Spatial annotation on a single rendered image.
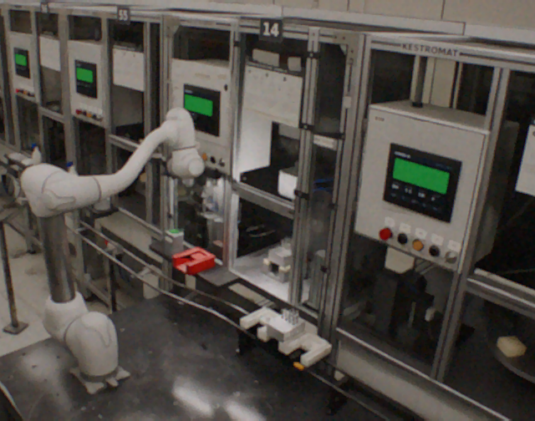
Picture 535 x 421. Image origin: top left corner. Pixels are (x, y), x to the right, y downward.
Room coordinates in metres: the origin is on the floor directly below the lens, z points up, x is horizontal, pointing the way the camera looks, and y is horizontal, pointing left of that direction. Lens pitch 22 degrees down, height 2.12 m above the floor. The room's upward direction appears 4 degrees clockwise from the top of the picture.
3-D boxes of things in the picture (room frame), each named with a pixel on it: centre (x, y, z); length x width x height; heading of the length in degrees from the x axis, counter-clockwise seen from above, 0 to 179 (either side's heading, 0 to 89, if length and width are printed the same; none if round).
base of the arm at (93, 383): (1.69, 0.61, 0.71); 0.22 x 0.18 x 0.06; 46
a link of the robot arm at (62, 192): (1.71, 0.68, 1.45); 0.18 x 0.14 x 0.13; 143
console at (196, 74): (2.49, 0.24, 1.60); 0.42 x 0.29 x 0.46; 46
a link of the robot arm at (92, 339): (1.71, 0.63, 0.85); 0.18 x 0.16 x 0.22; 53
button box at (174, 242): (2.38, 0.42, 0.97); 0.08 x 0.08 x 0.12; 46
